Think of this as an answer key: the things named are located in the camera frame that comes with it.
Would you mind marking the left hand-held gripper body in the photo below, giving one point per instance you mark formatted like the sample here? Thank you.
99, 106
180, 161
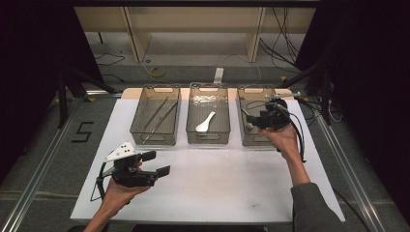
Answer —
130, 177

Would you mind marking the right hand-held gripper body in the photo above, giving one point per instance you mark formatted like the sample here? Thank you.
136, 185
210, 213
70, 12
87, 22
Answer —
274, 116

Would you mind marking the clear grey plastic bin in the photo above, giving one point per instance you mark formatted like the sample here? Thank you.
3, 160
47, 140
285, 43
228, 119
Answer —
156, 116
208, 103
254, 138

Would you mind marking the metal chopstick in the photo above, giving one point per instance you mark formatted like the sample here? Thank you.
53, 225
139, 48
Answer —
155, 113
160, 121

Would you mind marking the person's left hand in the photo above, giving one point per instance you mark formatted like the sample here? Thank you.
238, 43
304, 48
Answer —
119, 196

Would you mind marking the person's right hand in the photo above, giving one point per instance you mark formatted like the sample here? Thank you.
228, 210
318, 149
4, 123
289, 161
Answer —
283, 141

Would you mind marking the black metal stand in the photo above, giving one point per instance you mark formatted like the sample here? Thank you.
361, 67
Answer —
326, 96
63, 96

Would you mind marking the white power strip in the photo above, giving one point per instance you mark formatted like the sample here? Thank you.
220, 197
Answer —
218, 75

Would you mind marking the black curtain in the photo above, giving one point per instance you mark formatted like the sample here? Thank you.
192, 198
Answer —
370, 80
29, 64

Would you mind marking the beige wooden shelf unit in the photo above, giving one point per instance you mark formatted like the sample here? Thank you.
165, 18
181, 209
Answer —
193, 19

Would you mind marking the aluminium floor rail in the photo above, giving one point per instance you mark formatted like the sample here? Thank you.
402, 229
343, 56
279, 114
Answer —
35, 183
348, 174

